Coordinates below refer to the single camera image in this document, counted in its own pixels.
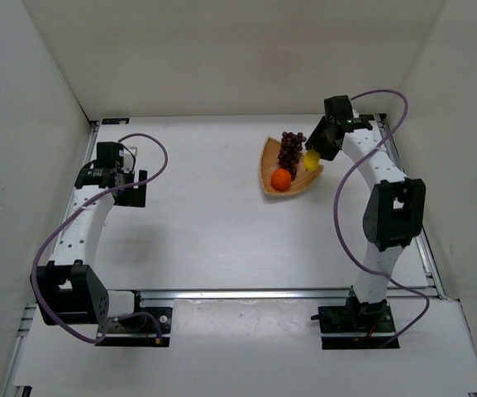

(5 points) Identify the yellow fake lemon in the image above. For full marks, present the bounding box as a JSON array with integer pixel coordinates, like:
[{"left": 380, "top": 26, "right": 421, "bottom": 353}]
[{"left": 303, "top": 150, "right": 321, "bottom": 171}]

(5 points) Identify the purple fake grape bunch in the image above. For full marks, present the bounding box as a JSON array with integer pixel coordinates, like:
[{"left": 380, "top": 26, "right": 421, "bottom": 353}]
[{"left": 278, "top": 132, "right": 307, "bottom": 179}]

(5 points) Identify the orange fake mandarin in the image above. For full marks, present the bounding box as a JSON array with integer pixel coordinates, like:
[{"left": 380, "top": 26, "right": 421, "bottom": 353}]
[{"left": 270, "top": 169, "right": 292, "bottom": 191}]

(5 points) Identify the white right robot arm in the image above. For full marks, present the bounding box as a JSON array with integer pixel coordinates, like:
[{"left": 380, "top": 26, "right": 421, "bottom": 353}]
[{"left": 305, "top": 116, "right": 426, "bottom": 331}]

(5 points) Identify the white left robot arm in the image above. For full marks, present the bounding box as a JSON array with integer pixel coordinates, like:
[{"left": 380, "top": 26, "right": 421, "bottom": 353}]
[{"left": 36, "top": 165, "right": 146, "bottom": 325}]

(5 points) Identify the woven wicker fruit bowl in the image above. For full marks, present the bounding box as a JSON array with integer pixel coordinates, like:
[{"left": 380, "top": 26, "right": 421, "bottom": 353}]
[{"left": 259, "top": 136, "right": 324, "bottom": 199}]

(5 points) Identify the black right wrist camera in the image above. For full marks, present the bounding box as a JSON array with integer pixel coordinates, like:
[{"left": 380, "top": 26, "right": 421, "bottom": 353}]
[{"left": 324, "top": 95, "right": 355, "bottom": 123}]

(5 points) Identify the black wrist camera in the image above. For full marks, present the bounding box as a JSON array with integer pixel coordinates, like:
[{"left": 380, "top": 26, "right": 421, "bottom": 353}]
[
  {"left": 94, "top": 141, "right": 136, "bottom": 173},
  {"left": 324, "top": 95, "right": 355, "bottom": 123}
]

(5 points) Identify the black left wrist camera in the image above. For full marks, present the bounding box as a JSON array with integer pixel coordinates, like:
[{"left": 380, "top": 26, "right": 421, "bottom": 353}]
[{"left": 94, "top": 141, "right": 136, "bottom": 173}]

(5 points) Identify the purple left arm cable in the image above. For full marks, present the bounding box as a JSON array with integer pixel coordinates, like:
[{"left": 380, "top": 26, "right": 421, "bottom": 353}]
[{"left": 31, "top": 132, "right": 169, "bottom": 347}]

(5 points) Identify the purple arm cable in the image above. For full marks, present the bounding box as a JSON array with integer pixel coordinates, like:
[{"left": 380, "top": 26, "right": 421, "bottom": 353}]
[
  {"left": 332, "top": 88, "right": 432, "bottom": 349},
  {"left": 31, "top": 132, "right": 169, "bottom": 347}
]

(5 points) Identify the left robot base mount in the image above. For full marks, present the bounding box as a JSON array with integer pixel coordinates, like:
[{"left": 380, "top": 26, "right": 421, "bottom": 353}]
[{"left": 96, "top": 289, "right": 174, "bottom": 347}]

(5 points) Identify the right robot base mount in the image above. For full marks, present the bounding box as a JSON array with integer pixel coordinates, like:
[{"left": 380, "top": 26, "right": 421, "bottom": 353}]
[{"left": 310, "top": 304, "right": 400, "bottom": 351}]

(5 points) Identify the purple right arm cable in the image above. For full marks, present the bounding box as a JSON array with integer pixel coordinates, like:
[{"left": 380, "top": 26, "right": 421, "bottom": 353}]
[{"left": 332, "top": 88, "right": 432, "bottom": 349}]

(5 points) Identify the aluminium table frame rail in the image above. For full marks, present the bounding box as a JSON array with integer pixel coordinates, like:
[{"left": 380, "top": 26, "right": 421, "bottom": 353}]
[{"left": 4, "top": 113, "right": 477, "bottom": 397}]

